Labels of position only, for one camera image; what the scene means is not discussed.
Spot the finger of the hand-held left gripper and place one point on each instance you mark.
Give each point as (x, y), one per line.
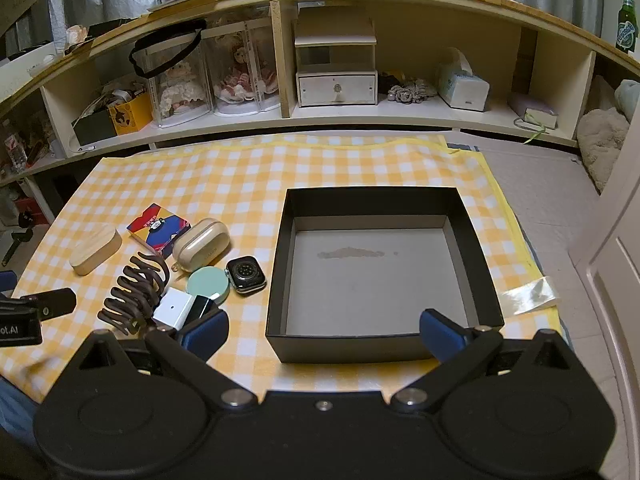
(55, 302)

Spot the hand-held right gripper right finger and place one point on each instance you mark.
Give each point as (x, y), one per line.
(440, 332)

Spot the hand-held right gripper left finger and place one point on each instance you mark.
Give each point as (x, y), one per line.
(207, 332)

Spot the white charger plug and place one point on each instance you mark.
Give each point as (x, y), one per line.
(172, 306)

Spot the mint green round compact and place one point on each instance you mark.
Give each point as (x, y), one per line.
(207, 284)

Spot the oval wooden case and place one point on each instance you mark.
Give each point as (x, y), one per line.
(95, 250)

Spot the black smartwatch face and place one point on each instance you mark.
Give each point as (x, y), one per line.
(245, 275)

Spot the brown hair claw clip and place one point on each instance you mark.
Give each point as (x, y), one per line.
(132, 295)

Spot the gold earbuds case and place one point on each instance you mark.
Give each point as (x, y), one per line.
(202, 245)

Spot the black cardboard box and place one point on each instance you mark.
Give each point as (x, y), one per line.
(370, 265)

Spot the red and blue card box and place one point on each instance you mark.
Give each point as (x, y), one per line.
(155, 227)

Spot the clear tape strip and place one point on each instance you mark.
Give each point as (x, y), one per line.
(527, 296)

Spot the yellow checked mat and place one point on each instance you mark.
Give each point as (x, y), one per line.
(240, 185)

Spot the dark green box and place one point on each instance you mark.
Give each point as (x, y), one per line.
(92, 130)

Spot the white panelled door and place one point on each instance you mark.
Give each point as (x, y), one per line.
(615, 280)

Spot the yellow cardboard box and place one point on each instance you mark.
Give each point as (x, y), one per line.
(131, 115)

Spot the book with green ribbon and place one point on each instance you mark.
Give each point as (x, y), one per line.
(542, 117)

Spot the grey scrunchie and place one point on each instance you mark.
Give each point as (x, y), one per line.
(412, 91)

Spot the clear case with cream doll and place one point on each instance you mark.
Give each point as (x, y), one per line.
(177, 90)

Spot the white tissue box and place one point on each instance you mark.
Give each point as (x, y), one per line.
(462, 87)

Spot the cream fluffy cushion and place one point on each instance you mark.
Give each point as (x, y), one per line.
(602, 145)

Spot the clear case with red doll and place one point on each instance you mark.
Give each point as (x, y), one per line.
(245, 80)

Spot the dark hair accessory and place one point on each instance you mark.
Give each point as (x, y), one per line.
(387, 81)

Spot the seashell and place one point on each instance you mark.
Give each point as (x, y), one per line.
(76, 35)

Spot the small white drawer organizer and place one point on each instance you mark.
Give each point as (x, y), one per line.
(335, 85)

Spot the pale green plush pillow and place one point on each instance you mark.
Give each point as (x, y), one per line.
(627, 100)

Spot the wooden shelf unit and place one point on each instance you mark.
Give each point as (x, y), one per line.
(400, 10)

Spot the green glass bottle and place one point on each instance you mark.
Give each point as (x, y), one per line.
(626, 25)

